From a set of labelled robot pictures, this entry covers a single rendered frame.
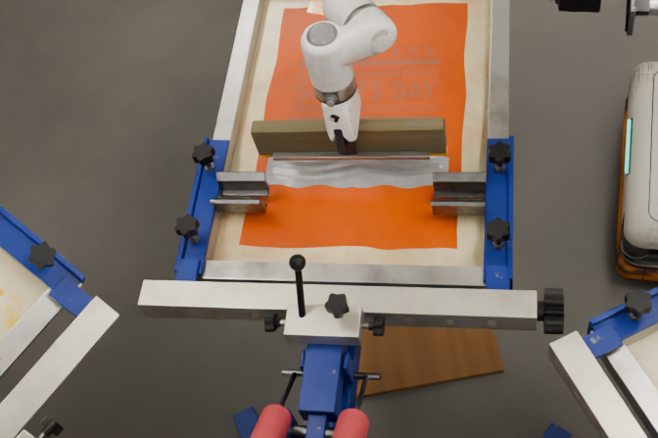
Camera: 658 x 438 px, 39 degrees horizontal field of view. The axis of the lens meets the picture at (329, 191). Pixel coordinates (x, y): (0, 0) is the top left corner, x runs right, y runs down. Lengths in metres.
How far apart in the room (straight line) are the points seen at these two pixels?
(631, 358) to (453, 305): 0.29
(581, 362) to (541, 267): 1.27
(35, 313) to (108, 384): 1.26
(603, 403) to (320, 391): 0.44
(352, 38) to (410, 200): 0.40
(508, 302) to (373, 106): 0.55
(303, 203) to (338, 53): 0.40
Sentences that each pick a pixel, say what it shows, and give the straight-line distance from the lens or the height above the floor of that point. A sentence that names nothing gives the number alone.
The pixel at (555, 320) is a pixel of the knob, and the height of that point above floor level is 1.04.
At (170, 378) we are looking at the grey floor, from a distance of 2.78.
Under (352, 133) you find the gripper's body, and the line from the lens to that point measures 1.62.
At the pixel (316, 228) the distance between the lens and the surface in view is 1.75.
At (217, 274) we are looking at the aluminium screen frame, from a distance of 1.71.
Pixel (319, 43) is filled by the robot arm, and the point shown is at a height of 1.35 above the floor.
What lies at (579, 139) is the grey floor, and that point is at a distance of 3.00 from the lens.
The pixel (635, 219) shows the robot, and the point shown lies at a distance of 2.54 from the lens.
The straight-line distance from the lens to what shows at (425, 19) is 2.03.
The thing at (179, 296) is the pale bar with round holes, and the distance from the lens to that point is 1.65.
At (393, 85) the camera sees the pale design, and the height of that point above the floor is 0.95.
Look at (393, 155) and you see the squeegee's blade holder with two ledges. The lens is 1.71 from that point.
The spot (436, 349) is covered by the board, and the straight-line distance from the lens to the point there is 2.63.
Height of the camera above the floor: 2.43
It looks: 56 degrees down
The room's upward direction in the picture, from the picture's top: 17 degrees counter-clockwise
